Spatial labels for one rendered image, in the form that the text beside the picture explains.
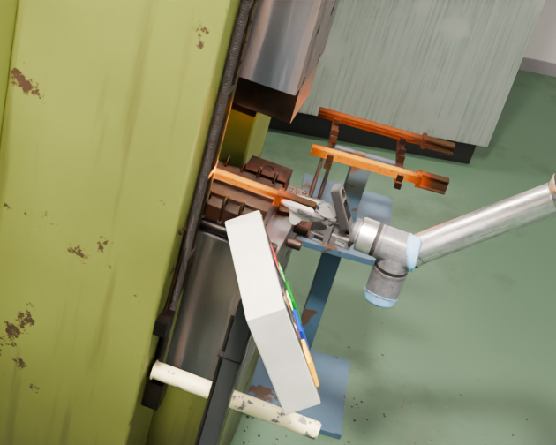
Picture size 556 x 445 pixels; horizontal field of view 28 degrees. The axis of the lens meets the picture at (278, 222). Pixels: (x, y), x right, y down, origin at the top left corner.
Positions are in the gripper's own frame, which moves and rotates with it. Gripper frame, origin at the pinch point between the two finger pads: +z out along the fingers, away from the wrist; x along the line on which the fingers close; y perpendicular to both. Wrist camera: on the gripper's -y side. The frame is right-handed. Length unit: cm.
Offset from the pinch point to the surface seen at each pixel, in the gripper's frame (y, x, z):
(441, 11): 22, 244, -16
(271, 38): -48, -18, 13
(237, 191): 1.3, -3.2, 12.6
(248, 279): -17, -65, -4
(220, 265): 16.2, -15.9, 9.7
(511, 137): 98, 311, -73
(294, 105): -31.8, -12.5, 3.9
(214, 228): 6.5, -15.4, 13.7
